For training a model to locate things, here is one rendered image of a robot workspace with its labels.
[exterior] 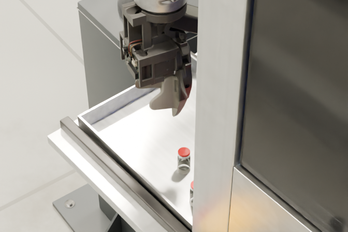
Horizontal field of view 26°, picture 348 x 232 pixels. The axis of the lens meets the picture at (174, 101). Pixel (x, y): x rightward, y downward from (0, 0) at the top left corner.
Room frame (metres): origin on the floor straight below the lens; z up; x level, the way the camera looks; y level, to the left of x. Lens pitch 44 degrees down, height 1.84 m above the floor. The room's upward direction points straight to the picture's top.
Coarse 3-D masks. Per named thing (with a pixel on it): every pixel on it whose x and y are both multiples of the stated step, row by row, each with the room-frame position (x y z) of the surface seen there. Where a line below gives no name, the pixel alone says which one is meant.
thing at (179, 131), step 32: (192, 64) 1.09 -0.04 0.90; (128, 96) 1.00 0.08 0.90; (192, 96) 1.02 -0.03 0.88; (96, 128) 0.93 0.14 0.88; (128, 128) 0.93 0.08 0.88; (160, 128) 0.93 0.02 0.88; (192, 128) 0.93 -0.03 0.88; (128, 160) 0.86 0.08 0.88; (160, 160) 0.86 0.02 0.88; (192, 160) 0.86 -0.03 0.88; (160, 192) 0.76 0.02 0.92; (192, 224) 0.70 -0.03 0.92
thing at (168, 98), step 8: (168, 80) 0.82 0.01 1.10; (176, 80) 0.82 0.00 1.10; (168, 88) 0.82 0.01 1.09; (176, 88) 0.82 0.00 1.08; (160, 96) 0.81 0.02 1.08; (168, 96) 0.82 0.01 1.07; (176, 96) 0.82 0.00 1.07; (152, 104) 0.80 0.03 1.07; (160, 104) 0.81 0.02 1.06; (168, 104) 0.81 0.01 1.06; (176, 104) 0.82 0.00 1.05; (184, 104) 0.82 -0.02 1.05; (176, 112) 0.82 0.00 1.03
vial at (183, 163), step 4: (180, 156) 0.83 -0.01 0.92; (188, 156) 0.83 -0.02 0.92; (180, 160) 0.83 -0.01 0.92; (184, 160) 0.83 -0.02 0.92; (188, 160) 0.83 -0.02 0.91; (180, 164) 0.83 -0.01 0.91; (184, 164) 0.83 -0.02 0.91; (188, 164) 0.83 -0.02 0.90; (180, 168) 0.83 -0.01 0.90; (184, 168) 0.83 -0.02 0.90; (188, 168) 0.83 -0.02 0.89; (180, 172) 0.83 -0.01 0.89; (184, 172) 0.83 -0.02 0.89
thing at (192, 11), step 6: (192, 6) 0.88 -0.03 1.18; (186, 12) 0.85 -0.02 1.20; (192, 12) 0.86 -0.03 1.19; (180, 18) 0.83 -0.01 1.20; (186, 18) 0.84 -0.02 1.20; (192, 18) 0.84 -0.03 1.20; (174, 24) 0.83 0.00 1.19; (180, 24) 0.83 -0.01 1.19; (186, 24) 0.84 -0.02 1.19; (192, 24) 0.84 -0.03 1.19; (186, 30) 0.84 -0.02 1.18; (192, 30) 0.84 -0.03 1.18
